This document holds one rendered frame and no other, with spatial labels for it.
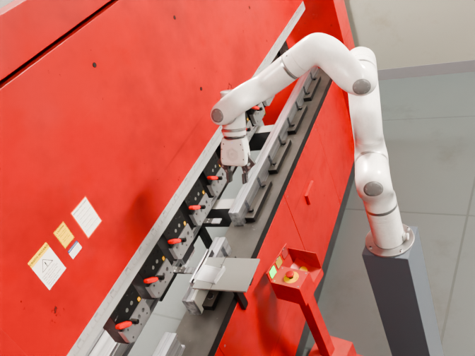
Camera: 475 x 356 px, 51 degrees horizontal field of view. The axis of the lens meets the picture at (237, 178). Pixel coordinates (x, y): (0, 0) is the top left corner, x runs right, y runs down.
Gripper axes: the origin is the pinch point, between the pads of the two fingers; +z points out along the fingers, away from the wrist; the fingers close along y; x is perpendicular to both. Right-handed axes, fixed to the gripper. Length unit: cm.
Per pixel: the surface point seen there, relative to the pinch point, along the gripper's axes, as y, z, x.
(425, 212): 47, 73, 191
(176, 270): -43, 52, 18
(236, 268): -14, 47, 21
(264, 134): -50, 12, 144
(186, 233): -30.5, 29.0, 10.2
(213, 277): -22, 51, 15
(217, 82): -37, -29, 59
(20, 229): -36, 0, -65
